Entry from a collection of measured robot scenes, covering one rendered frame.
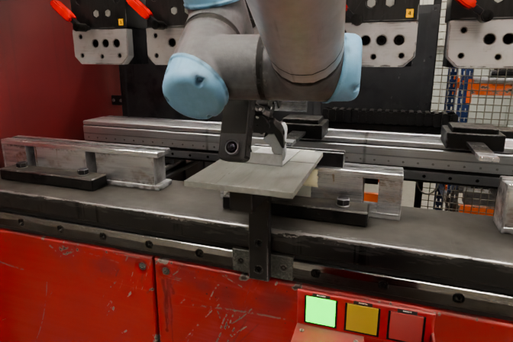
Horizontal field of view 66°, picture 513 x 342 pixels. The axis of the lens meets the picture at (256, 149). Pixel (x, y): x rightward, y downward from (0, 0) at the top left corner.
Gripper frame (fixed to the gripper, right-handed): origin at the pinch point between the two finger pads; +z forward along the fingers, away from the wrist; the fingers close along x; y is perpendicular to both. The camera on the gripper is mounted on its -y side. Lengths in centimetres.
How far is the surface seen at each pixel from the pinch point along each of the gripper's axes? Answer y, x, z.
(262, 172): -5.5, -2.2, -3.8
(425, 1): 379, -33, 224
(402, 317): -22.2, -26.4, 4.7
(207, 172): -8.1, 6.8, -6.0
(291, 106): 15.0, -1.5, 1.9
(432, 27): 66, -29, 21
